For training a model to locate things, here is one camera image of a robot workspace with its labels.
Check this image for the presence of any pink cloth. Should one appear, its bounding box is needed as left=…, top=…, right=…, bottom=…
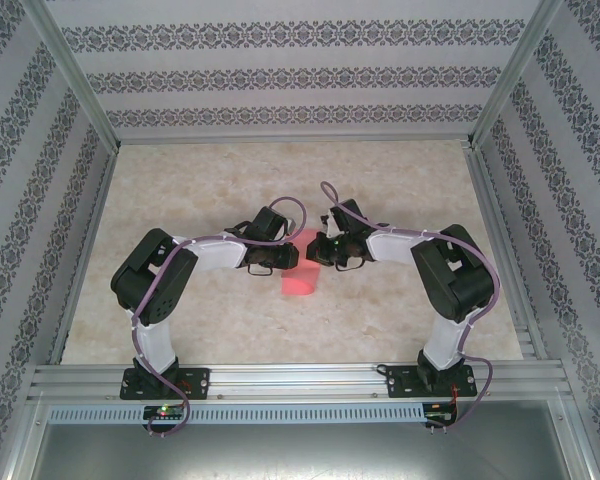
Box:
left=279, top=227, right=326, bottom=299

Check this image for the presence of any sheet metal panel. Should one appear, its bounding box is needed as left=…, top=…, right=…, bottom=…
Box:
left=9, top=399, right=599, bottom=480

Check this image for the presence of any circuit board with green light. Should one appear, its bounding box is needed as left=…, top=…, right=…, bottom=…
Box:
left=143, top=405, right=185, bottom=420

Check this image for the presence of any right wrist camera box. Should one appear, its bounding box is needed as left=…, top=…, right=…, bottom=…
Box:
left=319, top=208, right=342, bottom=240

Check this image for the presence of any aluminium rear rail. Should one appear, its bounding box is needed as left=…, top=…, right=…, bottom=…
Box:
left=115, top=133, right=475, bottom=148

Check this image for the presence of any aluminium mounting rail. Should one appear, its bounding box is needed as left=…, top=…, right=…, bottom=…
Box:
left=27, top=362, right=576, bottom=402

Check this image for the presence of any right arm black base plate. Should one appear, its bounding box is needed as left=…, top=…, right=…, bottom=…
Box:
left=385, top=364, right=479, bottom=400

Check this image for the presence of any aluminium side rail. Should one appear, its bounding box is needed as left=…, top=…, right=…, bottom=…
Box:
left=462, top=144, right=549, bottom=361
left=47, top=149, right=120, bottom=365

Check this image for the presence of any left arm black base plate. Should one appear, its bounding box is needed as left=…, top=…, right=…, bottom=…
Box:
left=119, top=367, right=212, bottom=401

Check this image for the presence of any slotted grey cable duct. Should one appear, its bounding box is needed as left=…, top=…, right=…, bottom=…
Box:
left=47, top=402, right=427, bottom=424

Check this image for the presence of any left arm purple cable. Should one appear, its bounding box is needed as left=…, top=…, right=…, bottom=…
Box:
left=129, top=195, right=310, bottom=439

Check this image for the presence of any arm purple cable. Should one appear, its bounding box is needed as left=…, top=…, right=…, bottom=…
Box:
left=319, top=180, right=502, bottom=432
left=129, top=195, right=310, bottom=439

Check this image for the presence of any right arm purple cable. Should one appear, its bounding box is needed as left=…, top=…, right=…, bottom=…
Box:
left=319, top=180, right=502, bottom=432

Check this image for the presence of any aluminium frame post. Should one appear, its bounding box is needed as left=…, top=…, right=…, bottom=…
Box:
left=18, top=0, right=121, bottom=154
left=465, top=0, right=566, bottom=149

